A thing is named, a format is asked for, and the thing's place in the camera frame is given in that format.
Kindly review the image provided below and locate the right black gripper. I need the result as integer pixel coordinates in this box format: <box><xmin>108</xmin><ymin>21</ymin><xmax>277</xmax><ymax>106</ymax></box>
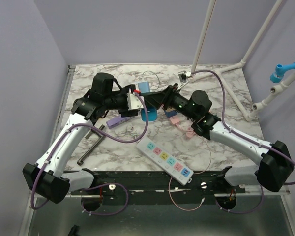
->
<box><xmin>144</xmin><ymin>83</ymin><xmax>198</xmax><ymax>121</ymax></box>

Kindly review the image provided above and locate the light blue usb charger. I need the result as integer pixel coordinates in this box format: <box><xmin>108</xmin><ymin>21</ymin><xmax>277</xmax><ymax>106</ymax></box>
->
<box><xmin>138</xmin><ymin>81</ymin><xmax>150</xmax><ymax>94</ymax></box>

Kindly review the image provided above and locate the pink round plug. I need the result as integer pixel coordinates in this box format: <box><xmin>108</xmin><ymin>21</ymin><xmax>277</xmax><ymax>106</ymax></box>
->
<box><xmin>185</xmin><ymin>131</ymin><xmax>194</xmax><ymax>139</ymax></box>

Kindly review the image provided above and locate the white power strip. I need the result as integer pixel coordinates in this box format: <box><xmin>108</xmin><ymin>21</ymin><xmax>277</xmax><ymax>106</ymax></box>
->
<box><xmin>136</xmin><ymin>137</ymin><xmax>194</xmax><ymax>186</ymax></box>

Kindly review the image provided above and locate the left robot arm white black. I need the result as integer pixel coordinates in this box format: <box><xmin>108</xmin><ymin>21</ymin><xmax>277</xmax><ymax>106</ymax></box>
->
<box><xmin>22</xmin><ymin>73</ymin><xmax>137</xmax><ymax>204</ymax></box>

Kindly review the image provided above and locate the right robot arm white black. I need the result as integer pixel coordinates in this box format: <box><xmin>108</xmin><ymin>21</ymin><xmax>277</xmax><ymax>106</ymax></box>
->
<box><xmin>143</xmin><ymin>85</ymin><xmax>294</xmax><ymax>193</ymax></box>

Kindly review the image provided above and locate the dark blue cube socket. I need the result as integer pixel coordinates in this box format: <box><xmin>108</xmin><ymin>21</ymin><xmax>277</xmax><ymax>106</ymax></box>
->
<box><xmin>164</xmin><ymin>110</ymin><xmax>177</xmax><ymax>118</ymax></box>

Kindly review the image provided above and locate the pink flat adapter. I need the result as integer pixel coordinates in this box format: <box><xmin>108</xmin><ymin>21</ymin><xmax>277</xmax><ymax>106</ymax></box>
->
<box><xmin>169</xmin><ymin>116</ymin><xmax>180</xmax><ymax>125</ymax></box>

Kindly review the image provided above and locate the purple usb power strip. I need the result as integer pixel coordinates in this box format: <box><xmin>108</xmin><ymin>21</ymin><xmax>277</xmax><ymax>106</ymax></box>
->
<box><xmin>106</xmin><ymin>116</ymin><xmax>133</xmax><ymax>129</ymax></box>

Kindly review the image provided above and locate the blue pipe fitting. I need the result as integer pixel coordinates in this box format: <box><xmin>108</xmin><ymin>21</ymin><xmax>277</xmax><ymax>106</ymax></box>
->
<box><xmin>270</xmin><ymin>62</ymin><xmax>295</xmax><ymax>83</ymax></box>

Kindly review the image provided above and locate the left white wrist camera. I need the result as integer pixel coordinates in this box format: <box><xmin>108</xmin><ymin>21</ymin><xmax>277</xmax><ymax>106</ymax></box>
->
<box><xmin>126</xmin><ymin>92</ymin><xmax>145</xmax><ymax>111</ymax></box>

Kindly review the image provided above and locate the mint green usb cable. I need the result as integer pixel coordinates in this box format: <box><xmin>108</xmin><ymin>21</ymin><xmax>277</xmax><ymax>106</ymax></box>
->
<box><xmin>140</xmin><ymin>70</ymin><xmax>162</xmax><ymax>92</ymax></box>

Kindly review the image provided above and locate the dark metal t-handle key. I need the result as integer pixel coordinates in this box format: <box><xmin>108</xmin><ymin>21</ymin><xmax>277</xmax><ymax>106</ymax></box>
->
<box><xmin>77</xmin><ymin>130</ymin><xmax>105</xmax><ymax>166</ymax></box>

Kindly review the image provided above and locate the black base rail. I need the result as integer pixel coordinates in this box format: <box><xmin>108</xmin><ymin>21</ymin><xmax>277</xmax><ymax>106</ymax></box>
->
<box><xmin>39</xmin><ymin>169</ymin><xmax>246</xmax><ymax>205</ymax></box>

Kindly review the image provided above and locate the white pvc pipe frame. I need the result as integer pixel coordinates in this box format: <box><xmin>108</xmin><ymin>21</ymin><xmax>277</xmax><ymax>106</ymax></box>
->
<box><xmin>188</xmin><ymin>0</ymin><xmax>295</xmax><ymax>122</ymax></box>

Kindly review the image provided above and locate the thin pink power cord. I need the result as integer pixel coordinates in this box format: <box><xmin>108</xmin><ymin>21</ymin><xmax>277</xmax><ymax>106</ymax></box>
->
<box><xmin>168</xmin><ymin>124</ymin><xmax>213</xmax><ymax>212</ymax></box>

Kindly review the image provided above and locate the aluminium extrusion rail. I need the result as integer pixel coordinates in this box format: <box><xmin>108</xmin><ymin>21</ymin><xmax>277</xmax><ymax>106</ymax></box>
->
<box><xmin>214</xmin><ymin>185</ymin><xmax>291</xmax><ymax>197</ymax></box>

